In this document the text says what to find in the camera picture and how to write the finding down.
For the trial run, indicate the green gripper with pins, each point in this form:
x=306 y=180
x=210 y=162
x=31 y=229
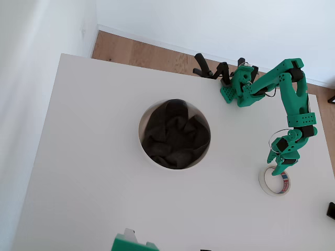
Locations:
x=288 y=161

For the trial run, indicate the white adhesive tape roll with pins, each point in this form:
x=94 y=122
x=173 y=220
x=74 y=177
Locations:
x=261 y=180

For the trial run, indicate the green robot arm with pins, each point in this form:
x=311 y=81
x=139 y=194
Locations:
x=295 y=104

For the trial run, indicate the small black box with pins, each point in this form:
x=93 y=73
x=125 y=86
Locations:
x=331 y=209

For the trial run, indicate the black crumpled cloth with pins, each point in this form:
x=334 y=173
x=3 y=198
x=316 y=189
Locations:
x=175 y=136

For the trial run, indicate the white round bowl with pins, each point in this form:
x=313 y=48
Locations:
x=141 y=123

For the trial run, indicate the green printed stand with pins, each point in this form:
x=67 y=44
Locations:
x=125 y=243

